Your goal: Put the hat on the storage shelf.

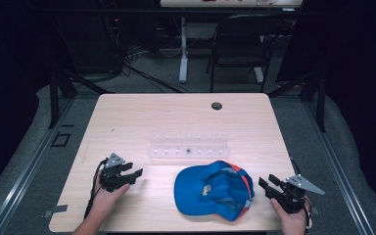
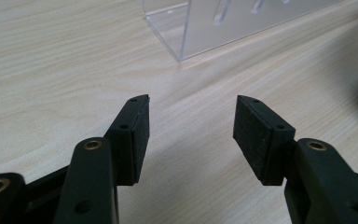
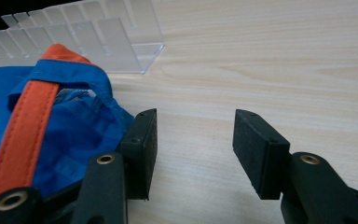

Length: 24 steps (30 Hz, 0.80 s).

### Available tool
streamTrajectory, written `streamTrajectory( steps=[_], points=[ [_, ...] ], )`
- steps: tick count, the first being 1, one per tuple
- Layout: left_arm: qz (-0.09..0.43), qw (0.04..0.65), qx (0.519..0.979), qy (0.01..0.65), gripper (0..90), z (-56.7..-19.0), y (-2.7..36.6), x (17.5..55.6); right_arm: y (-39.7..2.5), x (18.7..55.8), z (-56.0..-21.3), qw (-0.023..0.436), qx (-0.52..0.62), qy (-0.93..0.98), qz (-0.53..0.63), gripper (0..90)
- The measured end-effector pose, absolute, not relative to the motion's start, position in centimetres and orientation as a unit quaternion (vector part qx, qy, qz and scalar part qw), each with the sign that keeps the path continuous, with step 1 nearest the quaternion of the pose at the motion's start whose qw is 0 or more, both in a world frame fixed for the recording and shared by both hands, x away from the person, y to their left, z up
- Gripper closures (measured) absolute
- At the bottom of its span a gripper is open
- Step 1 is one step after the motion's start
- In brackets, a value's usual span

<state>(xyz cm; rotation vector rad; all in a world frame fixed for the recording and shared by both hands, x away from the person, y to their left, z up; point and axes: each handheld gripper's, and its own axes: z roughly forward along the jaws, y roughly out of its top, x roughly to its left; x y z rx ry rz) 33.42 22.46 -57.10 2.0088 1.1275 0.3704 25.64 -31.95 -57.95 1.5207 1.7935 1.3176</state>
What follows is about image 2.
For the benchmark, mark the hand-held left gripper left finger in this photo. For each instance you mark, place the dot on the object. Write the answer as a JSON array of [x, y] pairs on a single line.
[[127, 146]]

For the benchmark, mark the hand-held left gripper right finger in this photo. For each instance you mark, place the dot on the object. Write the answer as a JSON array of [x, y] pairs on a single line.
[[270, 146]]

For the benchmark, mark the clear acrylic rack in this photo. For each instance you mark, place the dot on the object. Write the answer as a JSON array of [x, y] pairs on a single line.
[[211, 26]]

